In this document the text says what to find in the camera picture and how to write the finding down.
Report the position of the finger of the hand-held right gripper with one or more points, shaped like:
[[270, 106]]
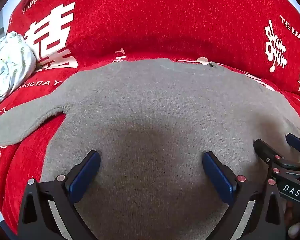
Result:
[[296, 142], [263, 150]]

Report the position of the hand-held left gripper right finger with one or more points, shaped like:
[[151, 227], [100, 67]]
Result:
[[217, 175]]

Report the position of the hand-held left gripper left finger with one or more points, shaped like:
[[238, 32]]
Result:
[[86, 175]]

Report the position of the grey knit sweater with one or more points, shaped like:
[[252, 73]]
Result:
[[150, 117]]

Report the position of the person's right hand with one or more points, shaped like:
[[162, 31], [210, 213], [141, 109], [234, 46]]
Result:
[[293, 226]]

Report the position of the light blue floral cloth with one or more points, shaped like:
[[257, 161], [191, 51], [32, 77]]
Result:
[[7, 60]]

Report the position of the red printed sofa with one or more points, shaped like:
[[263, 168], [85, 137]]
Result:
[[165, 17]]

